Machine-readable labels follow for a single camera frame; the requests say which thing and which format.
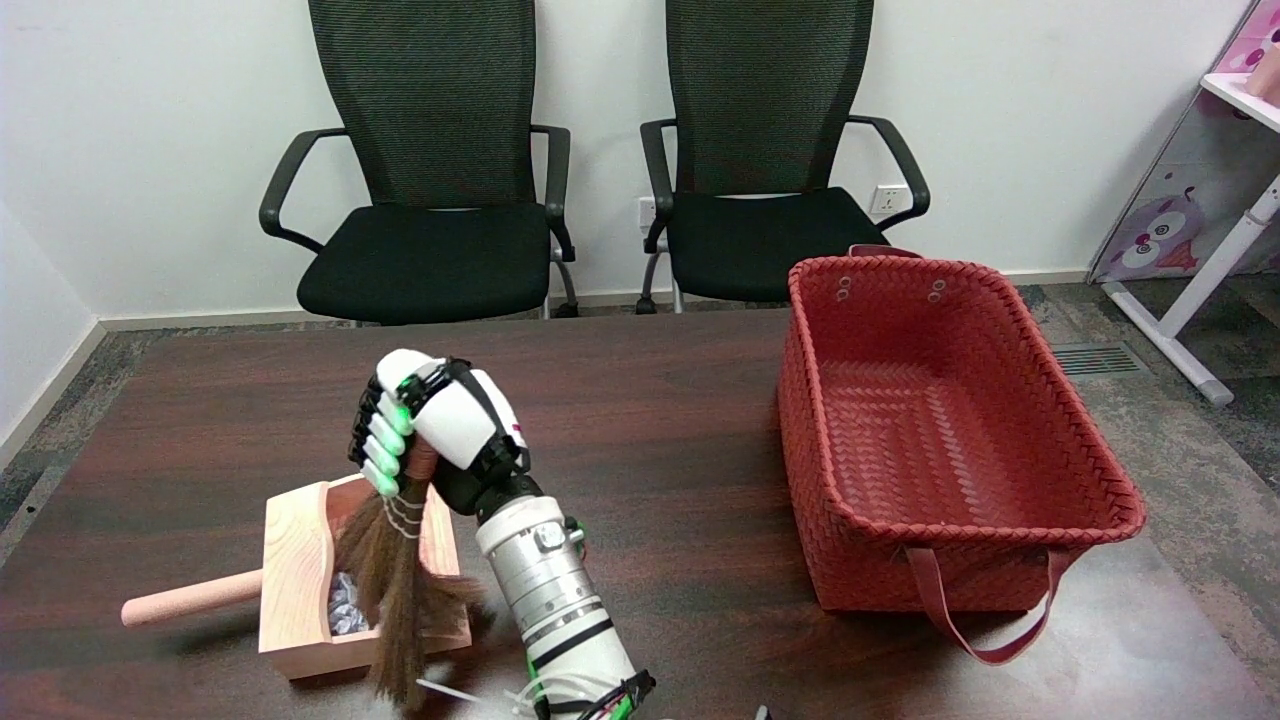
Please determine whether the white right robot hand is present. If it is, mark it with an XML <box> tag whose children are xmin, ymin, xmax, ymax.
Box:
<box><xmin>347</xmin><ymin>348</ymin><xmax>541</xmax><ymax>519</ymax></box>

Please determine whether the small brown bristle broom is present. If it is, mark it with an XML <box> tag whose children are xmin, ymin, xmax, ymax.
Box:
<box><xmin>333</xmin><ymin>440</ymin><xmax>491</xmax><ymax>713</ymax></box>

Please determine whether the white paper ball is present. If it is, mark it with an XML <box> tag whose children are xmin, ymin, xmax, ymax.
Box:
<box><xmin>328</xmin><ymin>572</ymin><xmax>373</xmax><ymax>637</ymax></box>

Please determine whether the wooden dustpan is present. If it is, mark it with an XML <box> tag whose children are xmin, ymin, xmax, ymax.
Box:
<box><xmin>120</xmin><ymin>476</ymin><xmax>475</xmax><ymax>681</ymax></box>

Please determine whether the black mesh office chair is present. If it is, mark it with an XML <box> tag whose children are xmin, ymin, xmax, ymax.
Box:
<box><xmin>638</xmin><ymin>0</ymin><xmax>931</xmax><ymax>316</ymax></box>
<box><xmin>258</xmin><ymin>0</ymin><xmax>581</xmax><ymax>326</ymax></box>

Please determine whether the white zip tie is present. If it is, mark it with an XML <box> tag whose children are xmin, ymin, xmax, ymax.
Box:
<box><xmin>415</xmin><ymin>678</ymin><xmax>561</xmax><ymax>716</ymax></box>

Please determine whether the red woven basket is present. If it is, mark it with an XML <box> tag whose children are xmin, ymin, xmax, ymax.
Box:
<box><xmin>776</xmin><ymin>245</ymin><xmax>1149</xmax><ymax>666</ymax></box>

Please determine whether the metal floor vent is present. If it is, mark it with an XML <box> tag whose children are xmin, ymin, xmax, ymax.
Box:
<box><xmin>1062</xmin><ymin>342</ymin><xmax>1151</xmax><ymax>377</ymax></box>

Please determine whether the pink owl print panel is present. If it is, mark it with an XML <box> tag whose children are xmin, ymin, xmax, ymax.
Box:
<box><xmin>1088</xmin><ymin>0</ymin><xmax>1280</xmax><ymax>284</ymax></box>

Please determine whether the pink cup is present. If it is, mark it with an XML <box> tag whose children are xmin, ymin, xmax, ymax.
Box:
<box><xmin>1245</xmin><ymin>42</ymin><xmax>1280</xmax><ymax>101</ymax></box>

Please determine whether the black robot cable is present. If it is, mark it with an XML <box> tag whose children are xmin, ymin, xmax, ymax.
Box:
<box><xmin>535</xmin><ymin>672</ymin><xmax>656</xmax><ymax>720</ymax></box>

